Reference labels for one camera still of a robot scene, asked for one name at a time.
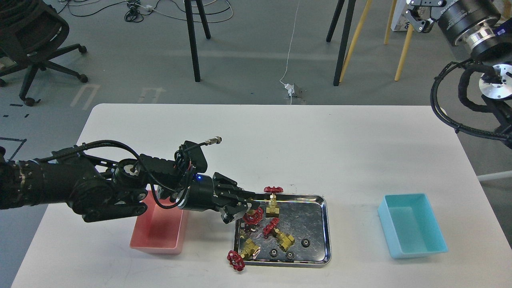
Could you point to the yellow wooden stool legs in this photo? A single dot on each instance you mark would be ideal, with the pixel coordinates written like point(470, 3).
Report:
point(356, 36)

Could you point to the brass valve at tray top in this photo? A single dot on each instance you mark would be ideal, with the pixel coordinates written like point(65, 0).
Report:
point(272, 208)

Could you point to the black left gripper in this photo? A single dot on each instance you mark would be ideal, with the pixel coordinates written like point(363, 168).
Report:
point(218, 193)

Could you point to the white cardboard box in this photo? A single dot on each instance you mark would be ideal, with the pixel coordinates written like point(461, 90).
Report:
point(399, 21)

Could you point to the black stool legs right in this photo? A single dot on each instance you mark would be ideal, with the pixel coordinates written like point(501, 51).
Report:
point(345, 34)

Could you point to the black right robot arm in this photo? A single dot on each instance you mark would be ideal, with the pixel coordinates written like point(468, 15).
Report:
point(485, 83)

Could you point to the light blue plastic box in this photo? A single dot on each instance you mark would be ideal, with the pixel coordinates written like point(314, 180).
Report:
point(410, 227)

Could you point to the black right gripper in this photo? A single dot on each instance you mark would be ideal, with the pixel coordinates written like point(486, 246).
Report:
point(467, 22)

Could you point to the brass valve red handle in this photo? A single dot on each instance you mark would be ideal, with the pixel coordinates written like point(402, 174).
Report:
point(254, 213)

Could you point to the brass valve hanging off tray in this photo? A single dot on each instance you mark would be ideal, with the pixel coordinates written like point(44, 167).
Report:
point(249, 250)

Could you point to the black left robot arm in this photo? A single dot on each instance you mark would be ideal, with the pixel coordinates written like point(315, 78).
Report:
point(107, 180)

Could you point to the black office chair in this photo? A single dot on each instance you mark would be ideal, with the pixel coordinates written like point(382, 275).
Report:
point(31, 34)

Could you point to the pink plastic box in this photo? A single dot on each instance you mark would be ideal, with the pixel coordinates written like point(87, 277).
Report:
point(159, 230)

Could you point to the brass valve tray centre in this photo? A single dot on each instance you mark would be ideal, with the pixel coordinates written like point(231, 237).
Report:
point(284, 240)

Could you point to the shiny metal tray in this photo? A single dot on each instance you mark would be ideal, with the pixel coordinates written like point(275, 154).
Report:
point(302, 216)

